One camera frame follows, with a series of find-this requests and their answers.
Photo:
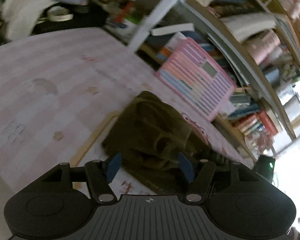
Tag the dark brown garment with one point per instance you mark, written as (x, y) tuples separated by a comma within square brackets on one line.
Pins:
[(149, 135)]

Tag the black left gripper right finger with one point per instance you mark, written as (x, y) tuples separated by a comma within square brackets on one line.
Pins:
[(199, 176)]

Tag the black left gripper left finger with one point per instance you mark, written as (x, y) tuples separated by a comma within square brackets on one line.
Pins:
[(99, 175)]

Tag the wooden desk shelf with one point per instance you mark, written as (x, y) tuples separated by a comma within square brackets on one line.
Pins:
[(225, 124)]

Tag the white shelf post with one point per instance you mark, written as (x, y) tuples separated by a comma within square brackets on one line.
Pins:
[(157, 14)]

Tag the pink learning tablet board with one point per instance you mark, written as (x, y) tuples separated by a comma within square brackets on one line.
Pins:
[(197, 78)]

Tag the pink checkered desk mat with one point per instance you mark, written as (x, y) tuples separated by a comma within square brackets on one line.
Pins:
[(60, 93)]

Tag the thick red dictionary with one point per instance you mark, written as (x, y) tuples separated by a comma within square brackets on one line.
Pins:
[(267, 122)]

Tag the white leaning book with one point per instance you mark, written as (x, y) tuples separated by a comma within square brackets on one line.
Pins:
[(172, 29)]

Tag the artificial flower arrangement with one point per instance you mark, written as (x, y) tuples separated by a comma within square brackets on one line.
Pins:
[(258, 141)]

